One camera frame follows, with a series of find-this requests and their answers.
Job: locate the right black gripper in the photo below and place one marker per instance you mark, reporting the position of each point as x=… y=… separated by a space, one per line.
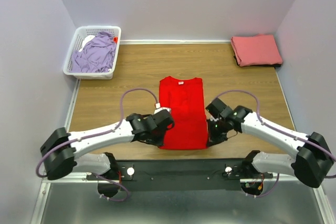
x=213 y=138

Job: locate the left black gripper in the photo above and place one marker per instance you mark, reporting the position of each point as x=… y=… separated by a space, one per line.
x=159 y=142

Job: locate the red t shirt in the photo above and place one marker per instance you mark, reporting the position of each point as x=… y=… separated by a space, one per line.
x=186 y=100

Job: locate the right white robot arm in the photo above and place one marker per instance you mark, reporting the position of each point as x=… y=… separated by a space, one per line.
x=305 y=156

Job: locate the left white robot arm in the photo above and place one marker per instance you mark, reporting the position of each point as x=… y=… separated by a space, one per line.
x=61 y=149

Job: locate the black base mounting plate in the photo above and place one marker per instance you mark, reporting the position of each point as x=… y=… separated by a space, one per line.
x=184 y=174

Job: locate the purple t shirt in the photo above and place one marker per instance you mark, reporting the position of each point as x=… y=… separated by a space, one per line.
x=97 y=55

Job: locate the folded pink t shirt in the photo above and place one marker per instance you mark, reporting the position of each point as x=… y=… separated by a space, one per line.
x=256 y=50

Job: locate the white garment in basket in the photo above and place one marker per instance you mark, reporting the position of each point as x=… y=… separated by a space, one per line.
x=85 y=41

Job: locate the white plastic laundry basket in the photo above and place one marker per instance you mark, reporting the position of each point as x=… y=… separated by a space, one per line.
x=80 y=34

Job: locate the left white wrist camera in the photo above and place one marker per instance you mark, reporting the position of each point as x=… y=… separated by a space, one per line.
x=159 y=108

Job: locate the aluminium frame rail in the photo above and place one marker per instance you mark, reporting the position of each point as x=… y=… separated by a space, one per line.
x=100 y=166

